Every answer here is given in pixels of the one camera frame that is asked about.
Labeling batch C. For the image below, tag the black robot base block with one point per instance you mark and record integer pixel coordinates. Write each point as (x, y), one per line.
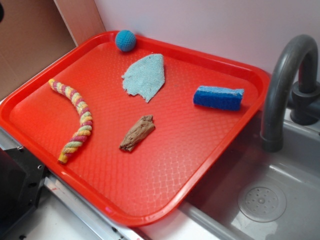
(22, 177)

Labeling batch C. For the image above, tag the brown wood chip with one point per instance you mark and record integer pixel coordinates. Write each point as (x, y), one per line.
(137, 133)

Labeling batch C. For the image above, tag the red plastic tray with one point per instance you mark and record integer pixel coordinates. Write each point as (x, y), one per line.
(142, 186)

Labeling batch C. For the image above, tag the light blue cloth piece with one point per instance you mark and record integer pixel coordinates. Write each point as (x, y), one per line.
(145, 77)

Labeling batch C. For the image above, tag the blue sponge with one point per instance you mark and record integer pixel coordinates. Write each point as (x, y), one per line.
(218, 97)

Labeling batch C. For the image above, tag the blue textured ball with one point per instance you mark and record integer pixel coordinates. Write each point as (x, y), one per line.
(125, 40)

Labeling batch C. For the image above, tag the grey plastic sink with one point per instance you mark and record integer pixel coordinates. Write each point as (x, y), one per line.
(295, 169)

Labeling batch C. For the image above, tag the round sink drain cover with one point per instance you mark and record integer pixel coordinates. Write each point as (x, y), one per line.
(262, 202)

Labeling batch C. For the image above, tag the grey curved faucet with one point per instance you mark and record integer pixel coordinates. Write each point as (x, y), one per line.
(293, 86)

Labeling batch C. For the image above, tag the brown cardboard box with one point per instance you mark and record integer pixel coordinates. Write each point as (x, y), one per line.
(36, 33)

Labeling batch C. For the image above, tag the multicoloured twisted rope toy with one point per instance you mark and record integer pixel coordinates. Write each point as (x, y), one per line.
(85, 120)

